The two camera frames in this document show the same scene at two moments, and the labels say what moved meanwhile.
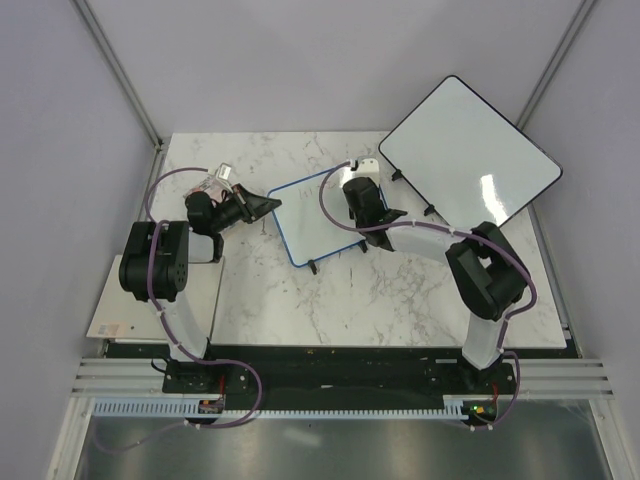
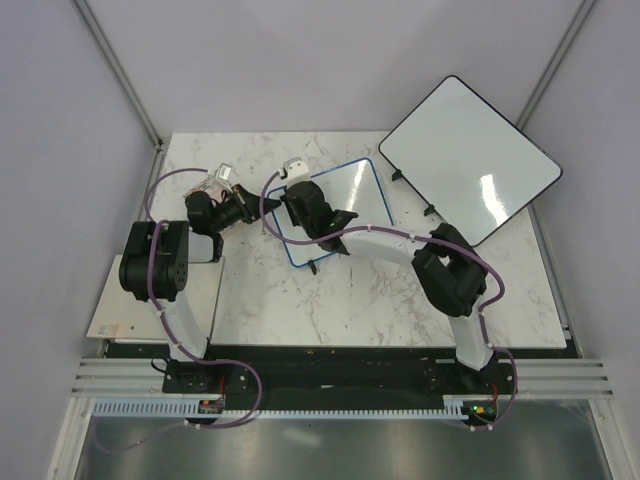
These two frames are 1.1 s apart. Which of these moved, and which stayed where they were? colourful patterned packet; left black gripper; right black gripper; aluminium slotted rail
Moved: right black gripper
Stayed: colourful patterned packet; aluminium slotted rail; left black gripper
